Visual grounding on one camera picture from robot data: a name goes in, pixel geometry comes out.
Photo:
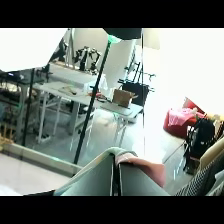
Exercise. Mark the white table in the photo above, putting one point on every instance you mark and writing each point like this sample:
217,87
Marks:
83,93

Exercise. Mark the checked garment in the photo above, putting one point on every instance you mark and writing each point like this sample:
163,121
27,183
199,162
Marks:
196,185

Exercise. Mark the red bag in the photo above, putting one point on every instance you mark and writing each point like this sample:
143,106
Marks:
178,125

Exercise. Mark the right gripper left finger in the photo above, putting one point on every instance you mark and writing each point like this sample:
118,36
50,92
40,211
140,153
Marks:
96,180

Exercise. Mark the cream garment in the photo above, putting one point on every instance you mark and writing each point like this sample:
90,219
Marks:
213,151

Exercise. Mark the black lamp stand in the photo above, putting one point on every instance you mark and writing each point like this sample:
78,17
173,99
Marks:
93,96

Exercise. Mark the cardboard box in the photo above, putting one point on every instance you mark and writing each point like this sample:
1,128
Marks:
122,97

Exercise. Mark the pink garment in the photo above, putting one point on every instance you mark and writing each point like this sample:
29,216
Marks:
151,170

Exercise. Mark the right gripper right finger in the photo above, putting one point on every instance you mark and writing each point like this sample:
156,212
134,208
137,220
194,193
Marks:
136,183

